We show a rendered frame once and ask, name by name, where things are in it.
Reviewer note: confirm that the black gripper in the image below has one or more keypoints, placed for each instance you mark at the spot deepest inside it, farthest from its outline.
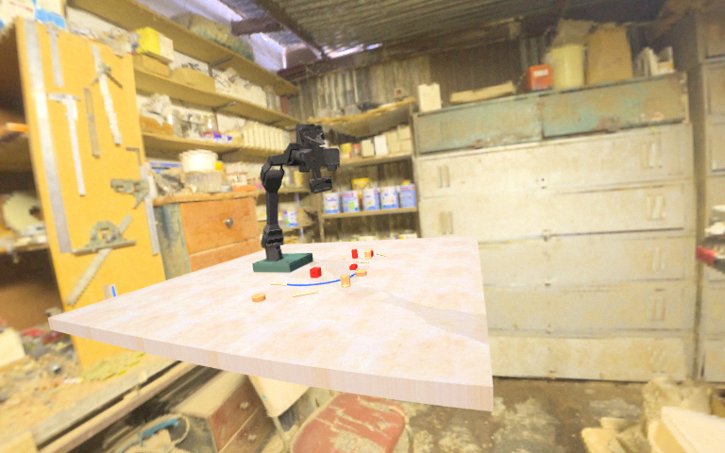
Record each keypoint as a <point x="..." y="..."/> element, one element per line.
<point x="314" y="158"/>

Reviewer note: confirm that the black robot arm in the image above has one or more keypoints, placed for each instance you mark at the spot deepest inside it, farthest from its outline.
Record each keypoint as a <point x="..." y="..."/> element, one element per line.
<point x="271" y="181"/>

